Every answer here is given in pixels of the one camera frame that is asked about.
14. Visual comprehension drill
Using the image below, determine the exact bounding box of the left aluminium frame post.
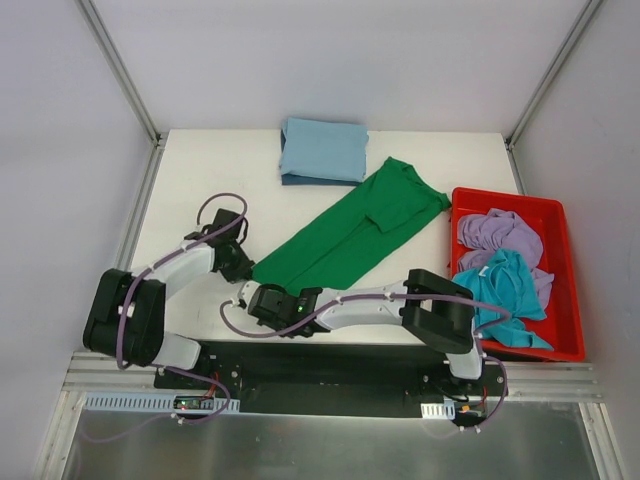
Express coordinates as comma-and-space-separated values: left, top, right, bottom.
74, 0, 163, 147

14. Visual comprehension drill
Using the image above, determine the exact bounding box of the light blue folded t-shirt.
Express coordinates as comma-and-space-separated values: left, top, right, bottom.
279, 117, 369, 186

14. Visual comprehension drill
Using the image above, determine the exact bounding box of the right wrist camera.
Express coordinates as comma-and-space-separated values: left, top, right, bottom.
237, 280, 261, 309

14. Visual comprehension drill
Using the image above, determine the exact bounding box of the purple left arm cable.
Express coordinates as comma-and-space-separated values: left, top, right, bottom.
115, 192, 251, 371

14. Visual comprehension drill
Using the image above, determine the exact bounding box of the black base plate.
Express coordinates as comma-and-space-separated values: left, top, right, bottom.
153, 341, 506, 418

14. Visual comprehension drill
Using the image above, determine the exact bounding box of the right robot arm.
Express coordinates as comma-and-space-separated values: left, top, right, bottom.
238, 269, 486, 395

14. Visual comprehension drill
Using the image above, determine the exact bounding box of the aluminium frame post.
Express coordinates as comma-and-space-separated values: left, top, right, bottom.
503, 0, 604, 151
74, 0, 163, 147

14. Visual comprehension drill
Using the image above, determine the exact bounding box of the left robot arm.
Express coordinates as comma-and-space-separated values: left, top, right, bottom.
82, 209, 254, 389

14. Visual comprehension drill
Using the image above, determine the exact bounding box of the green t-shirt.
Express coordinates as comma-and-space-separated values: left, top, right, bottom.
252, 157, 451, 295

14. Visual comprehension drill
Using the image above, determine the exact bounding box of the right aluminium frame post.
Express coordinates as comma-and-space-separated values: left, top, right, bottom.
503, 0, 604, 151

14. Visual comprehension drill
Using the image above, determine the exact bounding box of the teal crumpled t-shirt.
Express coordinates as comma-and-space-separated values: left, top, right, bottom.
453, 249, 554, 351

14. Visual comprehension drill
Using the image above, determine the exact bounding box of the lavender crumpled t-shirt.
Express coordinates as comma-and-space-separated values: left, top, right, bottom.
456, 208, 555, 309

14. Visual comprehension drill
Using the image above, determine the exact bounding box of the red plastic bin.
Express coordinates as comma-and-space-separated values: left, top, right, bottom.
450, 187, 586, 362

